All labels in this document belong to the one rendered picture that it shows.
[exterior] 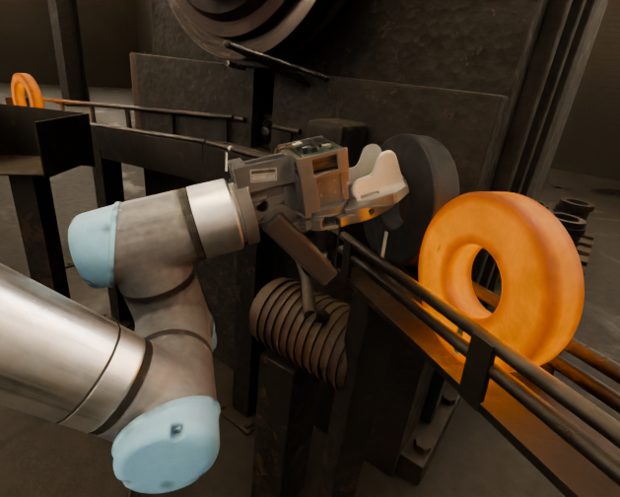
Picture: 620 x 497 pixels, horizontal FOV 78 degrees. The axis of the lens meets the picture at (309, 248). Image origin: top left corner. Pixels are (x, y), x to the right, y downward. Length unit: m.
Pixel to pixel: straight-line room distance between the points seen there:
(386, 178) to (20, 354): 0.35
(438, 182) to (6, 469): 1.09
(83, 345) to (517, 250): 0.31
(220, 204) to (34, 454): 0.93
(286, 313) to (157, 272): 0.30
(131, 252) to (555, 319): 0.34
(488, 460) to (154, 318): 1.02
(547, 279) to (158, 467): 0.30
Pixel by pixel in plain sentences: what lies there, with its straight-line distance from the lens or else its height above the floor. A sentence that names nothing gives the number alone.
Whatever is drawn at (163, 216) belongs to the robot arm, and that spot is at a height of 0.74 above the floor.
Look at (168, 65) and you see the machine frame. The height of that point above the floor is 0.85.
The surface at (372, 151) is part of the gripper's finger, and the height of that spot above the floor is 0.80.
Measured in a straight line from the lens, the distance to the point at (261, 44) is 0.78.
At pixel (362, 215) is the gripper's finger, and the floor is 0.74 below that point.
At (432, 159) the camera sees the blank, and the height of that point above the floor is 0.80.
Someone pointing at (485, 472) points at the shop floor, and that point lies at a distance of 1.22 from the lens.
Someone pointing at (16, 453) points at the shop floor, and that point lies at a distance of 1.22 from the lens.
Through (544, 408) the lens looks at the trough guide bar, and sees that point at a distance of 0.31.
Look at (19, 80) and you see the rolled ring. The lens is 1.80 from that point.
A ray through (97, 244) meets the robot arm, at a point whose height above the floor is 0.72.
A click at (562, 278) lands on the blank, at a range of 0.32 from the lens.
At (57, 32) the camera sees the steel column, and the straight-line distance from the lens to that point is 7.72.
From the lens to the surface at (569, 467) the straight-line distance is 0.33.
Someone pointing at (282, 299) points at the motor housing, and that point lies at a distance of 0.65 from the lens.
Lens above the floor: 0.87
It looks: 24 degrees down
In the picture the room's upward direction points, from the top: 7 degrees clockwise
